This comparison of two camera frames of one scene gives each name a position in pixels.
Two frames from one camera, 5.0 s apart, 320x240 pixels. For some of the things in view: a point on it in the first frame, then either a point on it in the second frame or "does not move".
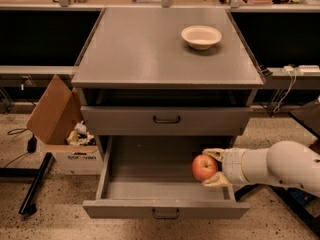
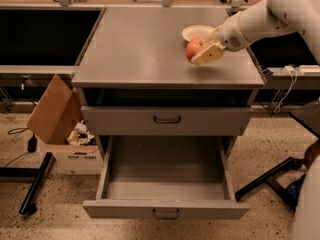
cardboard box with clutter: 58,122 does not move
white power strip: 309,68 does not move
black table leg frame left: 28,206 does not move
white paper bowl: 201,37 does not move
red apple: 204,167 → 195,46
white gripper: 232,166 → 230,34
